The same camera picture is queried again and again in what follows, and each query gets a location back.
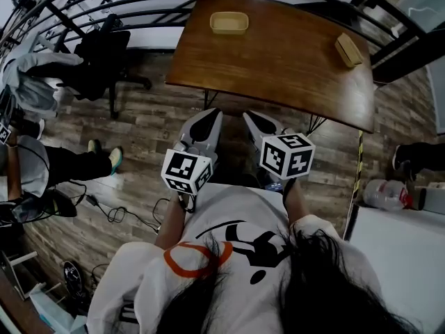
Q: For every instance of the yellow black floor tape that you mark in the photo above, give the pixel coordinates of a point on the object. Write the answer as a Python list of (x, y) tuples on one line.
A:
[(358, 162)]

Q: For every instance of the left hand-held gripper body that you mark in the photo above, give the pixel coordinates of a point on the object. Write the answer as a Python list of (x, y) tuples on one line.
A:
[(186, 169)]

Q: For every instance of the white cardboard box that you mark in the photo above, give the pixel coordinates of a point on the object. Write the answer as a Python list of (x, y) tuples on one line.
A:
[(434, 198)]

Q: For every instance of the person's white printed t-shirt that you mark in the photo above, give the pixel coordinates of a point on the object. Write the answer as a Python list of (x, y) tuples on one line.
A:
[(243, 284)]

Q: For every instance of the person's left forearm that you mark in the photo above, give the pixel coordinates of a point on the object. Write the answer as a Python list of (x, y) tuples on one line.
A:
[(172, 221)]

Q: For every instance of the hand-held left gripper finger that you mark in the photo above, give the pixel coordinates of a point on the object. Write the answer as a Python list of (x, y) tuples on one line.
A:
[(217, 134), (189, 131)]

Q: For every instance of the wooden rack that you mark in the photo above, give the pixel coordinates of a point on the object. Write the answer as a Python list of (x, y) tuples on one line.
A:
[(17, 273)]

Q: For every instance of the wooden table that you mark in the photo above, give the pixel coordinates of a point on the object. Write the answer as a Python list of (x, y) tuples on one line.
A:
[(278, 54)]

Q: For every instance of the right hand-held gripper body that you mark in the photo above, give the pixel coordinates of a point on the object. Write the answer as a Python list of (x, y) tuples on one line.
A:
[(286, 155)]

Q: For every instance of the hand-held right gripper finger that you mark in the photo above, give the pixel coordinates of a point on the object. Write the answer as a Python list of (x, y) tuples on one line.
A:
[(255, 134), (273, 124)]

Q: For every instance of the round black clock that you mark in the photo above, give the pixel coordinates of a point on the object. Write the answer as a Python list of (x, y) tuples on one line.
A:
[(73, 276)]

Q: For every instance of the black device with blue screen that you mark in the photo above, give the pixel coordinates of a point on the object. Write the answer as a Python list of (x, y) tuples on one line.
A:
[(274, 186)]

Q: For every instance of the white cabinet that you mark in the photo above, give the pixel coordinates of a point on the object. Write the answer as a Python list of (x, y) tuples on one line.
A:
[(400, 256)]

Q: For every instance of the person's right forearm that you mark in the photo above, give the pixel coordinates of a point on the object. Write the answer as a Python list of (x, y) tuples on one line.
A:
[(295, 204)]

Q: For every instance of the black office chair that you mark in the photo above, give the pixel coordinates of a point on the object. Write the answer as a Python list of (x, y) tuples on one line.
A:
[(104, 61)]

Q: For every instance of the large clear water bottle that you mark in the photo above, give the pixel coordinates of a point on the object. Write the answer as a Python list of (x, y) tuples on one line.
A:
[(382, 194)]

